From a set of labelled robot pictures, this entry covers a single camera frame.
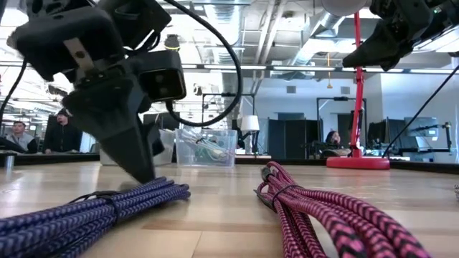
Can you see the background computer monitor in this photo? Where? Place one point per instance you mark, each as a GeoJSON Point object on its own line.
{"type": "Point", "coordinates": [421, 127]}

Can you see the person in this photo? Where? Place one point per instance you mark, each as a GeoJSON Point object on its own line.
{"type": "Point", "coordinates": [21, 139]}
{"type": "Point", "coordinates": [333, 139]}
{"type": "Point", "coordinates": [62, 136]}

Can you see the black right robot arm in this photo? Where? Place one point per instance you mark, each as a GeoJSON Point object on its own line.
{"type": "Point", "coordinates": [443, 21]}

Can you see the white shade table lamp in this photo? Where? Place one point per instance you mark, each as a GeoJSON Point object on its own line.
{"type": "Point", "coordinates": [250, 123]}

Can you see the red desk lamp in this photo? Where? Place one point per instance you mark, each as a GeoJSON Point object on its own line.
{"type": "Point", "coordinates": [357, 107]}

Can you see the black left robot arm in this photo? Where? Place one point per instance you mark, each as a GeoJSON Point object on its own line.
{"type": "Point", "coordinates": [136, 21]}

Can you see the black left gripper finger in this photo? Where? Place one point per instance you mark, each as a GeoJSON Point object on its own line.
{"type": "Point", "coordinates": [114, 122]}
{"type": "Point", "coordinates": [156, 141]}

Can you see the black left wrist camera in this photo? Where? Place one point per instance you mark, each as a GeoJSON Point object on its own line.
{"type": "Point", "coordinates": [163, 77]}

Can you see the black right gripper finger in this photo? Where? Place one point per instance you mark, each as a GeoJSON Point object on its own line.
{"type": "Point", "coordinates": [382, 50]}

